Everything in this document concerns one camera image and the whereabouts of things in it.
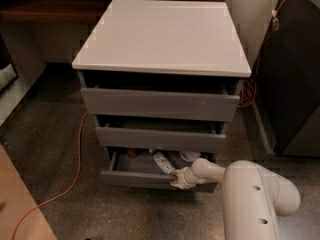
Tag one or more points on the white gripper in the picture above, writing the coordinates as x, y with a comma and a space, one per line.
185, 178

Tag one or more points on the clear plastic water bottle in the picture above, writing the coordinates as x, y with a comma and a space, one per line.
163, 163

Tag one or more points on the grey bottom drawer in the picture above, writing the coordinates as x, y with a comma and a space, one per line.
143, 172

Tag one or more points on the grey drawer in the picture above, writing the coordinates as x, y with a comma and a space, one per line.
143, 172
160, 134
154, 104

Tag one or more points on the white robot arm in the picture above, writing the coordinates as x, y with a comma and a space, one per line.
253, 197

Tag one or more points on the grey middle drawer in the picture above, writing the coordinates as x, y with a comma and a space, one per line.
160, 134

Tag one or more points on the grey top drawer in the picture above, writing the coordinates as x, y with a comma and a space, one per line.
154, 104

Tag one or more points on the grey drawer cabinet white top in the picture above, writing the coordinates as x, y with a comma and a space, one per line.
164, 46

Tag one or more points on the white round bowl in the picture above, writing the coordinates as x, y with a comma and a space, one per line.
189, 156

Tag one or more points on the red soda can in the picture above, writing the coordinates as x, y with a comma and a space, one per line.
132, 152

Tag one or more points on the dark cabinet on right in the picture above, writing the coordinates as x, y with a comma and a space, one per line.
288, 80

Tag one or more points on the dark framed object at left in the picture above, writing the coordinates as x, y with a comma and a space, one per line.
8, 72

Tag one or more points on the dark wooden shelf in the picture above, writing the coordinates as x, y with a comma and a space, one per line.
58, 11

